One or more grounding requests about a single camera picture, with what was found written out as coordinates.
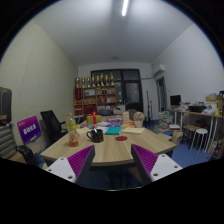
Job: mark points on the plastic bottle orange drink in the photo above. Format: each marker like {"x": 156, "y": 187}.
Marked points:
{"x": 71, "y": 128}

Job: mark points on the wooden side desk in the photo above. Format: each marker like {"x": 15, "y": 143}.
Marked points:
{"x": 215, "y": 120}

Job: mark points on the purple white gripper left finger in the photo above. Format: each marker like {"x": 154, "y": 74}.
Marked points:
{"x": 75, "y": 168}

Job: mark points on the wooden trophy shelf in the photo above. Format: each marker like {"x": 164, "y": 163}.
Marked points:
{"x": 94, "y": 99}

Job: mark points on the yellow paper pad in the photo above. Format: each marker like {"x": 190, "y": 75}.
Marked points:
{"x": 130, "y": 130}

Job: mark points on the yellow gift box red ribbon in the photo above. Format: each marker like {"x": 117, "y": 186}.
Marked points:
{"x": 93, "y": 118}

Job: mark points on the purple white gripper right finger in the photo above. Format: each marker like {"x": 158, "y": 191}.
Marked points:
{"x": 152, "y": 167}

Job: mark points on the dark glass door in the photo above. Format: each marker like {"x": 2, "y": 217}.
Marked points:
{"x": 128, "y": 86}

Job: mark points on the red round coaster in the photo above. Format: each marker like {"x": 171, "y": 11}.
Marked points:
{"x": 121, "y": 138}

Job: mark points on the large wooden table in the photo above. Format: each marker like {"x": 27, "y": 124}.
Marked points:
{"x": 110, "y": 152}

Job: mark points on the ceiling tube light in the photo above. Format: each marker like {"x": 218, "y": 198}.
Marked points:
{"x": 125, "y": 7}

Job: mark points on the black mug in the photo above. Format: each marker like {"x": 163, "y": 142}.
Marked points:
{"x": 95, "y": 135}

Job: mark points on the teal notebook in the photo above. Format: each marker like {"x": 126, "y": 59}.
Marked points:
{"x": 113, "y": 131}

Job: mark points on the black office chair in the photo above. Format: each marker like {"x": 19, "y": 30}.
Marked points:
{"x": 54, "y": 128}

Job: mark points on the white wall air conditioner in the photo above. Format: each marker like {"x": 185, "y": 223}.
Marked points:
{"x": 158, "y": 70}

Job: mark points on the purple sign board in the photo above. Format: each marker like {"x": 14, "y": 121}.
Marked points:
{"x": 29, "y": 129}

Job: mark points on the computer monitor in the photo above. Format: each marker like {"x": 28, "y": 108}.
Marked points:
{"x": 175, "y": 100}

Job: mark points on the white round stool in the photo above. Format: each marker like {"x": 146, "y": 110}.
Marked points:
{"x": 199, "y": 137}

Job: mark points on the flower bouquet in white pot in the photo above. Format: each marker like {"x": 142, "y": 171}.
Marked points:
{"x": 138, "y": 119}

